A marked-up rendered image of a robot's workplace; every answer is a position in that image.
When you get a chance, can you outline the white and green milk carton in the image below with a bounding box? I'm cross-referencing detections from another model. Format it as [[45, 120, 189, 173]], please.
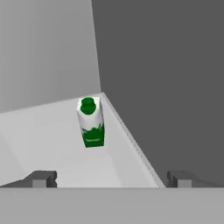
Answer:
[[76, 96, 106, 149]]

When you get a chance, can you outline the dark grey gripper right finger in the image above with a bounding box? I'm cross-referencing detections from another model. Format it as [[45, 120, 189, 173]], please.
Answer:
[[166, 170, 221, 188]]

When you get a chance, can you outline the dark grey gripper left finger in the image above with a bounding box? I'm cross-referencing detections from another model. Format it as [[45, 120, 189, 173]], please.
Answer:
[[0, 170, 58, 188]]

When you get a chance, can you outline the white fridge shelf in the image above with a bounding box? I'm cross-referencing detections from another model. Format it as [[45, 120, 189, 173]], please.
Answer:
[[0, 92, 166, 188]]

